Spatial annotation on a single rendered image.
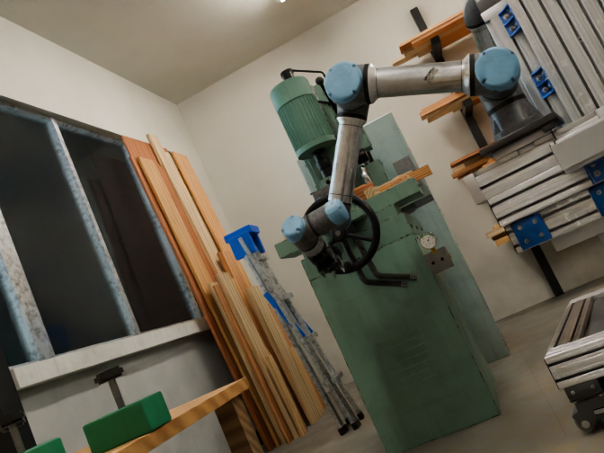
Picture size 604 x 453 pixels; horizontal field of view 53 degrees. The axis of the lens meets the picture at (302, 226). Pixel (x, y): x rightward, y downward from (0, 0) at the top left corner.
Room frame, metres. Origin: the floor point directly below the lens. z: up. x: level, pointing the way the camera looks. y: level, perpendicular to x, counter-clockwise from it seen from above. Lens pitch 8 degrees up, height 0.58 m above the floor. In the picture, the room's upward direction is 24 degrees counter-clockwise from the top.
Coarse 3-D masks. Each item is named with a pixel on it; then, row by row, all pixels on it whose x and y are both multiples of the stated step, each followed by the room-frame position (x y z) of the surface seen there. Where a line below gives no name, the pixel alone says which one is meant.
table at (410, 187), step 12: (408, 180) 2.21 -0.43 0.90; (384, 192) 2.24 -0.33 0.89; (396, 192) 2.23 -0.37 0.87; (408, 192) 2.22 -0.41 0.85; (420, 192) 2.26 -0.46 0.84; (372, 204) 2.25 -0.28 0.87; (384, 204) 2.24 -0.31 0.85; (396, 204) 2.30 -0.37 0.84; (360, 216) 2.17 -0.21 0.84; (288, 240) 2.33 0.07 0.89; (288, 252) 2.34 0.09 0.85; (300, 252) 2.43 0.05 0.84
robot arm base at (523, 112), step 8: (520, 96) 1.70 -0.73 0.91; (504, 104) 1.70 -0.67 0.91; (512, 104) 1.69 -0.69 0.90; (520, 104) 1.70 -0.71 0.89; (528, 104) 1.70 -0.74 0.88; (488, 112) 1.75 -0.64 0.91; (496, 112) 1.72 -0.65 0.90; (504, 112) 1.70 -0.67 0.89; (512, 112) 1.69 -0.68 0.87; (520, 112) 1.68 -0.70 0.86; (528, 112) 1.70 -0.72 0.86; (536, 112) 1.69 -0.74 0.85; (496, 120) 1.73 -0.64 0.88; (504, 120) 1.70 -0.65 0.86; (512, 120) 1.69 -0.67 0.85; (520, 120) 1.68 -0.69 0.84; (528, 120) 1.68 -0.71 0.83; (496, 128) 1.74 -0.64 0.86; (504, 128) 1.70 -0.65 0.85; (512, 128) 1.69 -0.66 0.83; (520, 128) 1.68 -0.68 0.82; (496, 136) 1.74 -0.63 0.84; (504, 136) 1.71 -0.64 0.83
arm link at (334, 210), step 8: (336, 200) 1.74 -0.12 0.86; (320, 208) 1.75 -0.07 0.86; (328, 208) 1.74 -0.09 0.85; (336, 208) 1.73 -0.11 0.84; (344, 208) 1.77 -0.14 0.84; (312, 216) 1.75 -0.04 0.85; (320, 216) 1.74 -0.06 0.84; (328, 216) 1.73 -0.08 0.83; (336, 216) 1.73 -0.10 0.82; (344, 216) 1.74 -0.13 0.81; (312, 224) 1.75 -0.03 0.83; (320, 224) 1.74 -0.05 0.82; (328, 224) 1.75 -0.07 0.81; (336, 224) 1.75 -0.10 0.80; (320, 232) 1.76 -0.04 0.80
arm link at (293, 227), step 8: (296, 216) 1.75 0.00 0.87; (304, 216) 1.78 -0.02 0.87; (288, 224) 1.75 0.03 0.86; (296, 224) 1.74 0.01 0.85; (304, 224) 1.75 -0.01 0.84; (288, 232) 1.74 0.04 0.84; (296, 232) 1.73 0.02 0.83; (304, 232) 1.75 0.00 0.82; (312, 232) 1.76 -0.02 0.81; (296, 240) 1.76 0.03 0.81; (304, 240) 1.77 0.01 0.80; (312, 240) 1.79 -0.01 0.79; (304, 248) 1.81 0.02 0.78; (312, 248) 1.82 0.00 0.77
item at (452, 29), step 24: (456, 24) 4.01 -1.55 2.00; (408, 48) 4.10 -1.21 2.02; (432, 48) 4.17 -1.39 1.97; (456, 96) 4.00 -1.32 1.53; (432, 120) 4.24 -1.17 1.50; (480, 144) 4.40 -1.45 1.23; (456, 168) 4.27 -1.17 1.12; (480, 168) 4.28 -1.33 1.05; (504, 240) 4.01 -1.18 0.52; (552, 288) 4.41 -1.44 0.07
